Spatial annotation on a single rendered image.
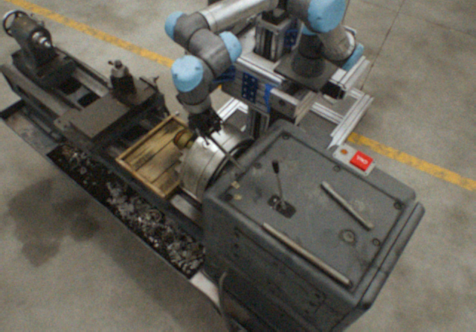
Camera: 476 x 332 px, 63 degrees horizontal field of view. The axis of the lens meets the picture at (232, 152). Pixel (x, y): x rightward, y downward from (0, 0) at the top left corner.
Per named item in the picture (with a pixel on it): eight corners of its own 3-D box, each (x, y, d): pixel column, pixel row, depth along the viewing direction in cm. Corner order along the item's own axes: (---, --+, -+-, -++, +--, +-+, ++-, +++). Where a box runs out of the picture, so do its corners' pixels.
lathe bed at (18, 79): (262, 205, 184) (266, 184, 169) (217, 257, 168) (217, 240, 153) (61, 62, 239) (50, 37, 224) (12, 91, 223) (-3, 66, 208)
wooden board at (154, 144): (219, 149, 180) (219, 144, 176) (164, 202, 162) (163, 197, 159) (173, 118, 190) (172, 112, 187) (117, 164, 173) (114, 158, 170)
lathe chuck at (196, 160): (251, 155, 166) (245, 117, 138) (204, 211, 158) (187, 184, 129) (235, 144, 169) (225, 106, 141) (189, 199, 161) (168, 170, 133)
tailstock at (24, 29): (79, 71, 208) (62, 24, 185) (47, 90, 199) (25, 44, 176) (45, 47, 219) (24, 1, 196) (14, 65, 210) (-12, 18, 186)
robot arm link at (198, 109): (174, 92, 100) (199, 75, 102) (178, 102, 105) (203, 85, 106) (190, 111, 97) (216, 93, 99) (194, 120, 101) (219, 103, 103)
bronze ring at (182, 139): (203, 134, 151) (186, 123, 155) (187, 149, 147) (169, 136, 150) (204, 148, 159) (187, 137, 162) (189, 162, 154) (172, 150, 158)
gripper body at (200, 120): (205, 144, 112) (196, 123, 101) (189, 123, 115) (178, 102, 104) (226, 128, 113) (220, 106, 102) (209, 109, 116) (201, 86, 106)
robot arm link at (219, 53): (212, 18, 98) (180, 44, 95) (243, 39, 93) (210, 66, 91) (217, 39, 105) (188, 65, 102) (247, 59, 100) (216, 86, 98)
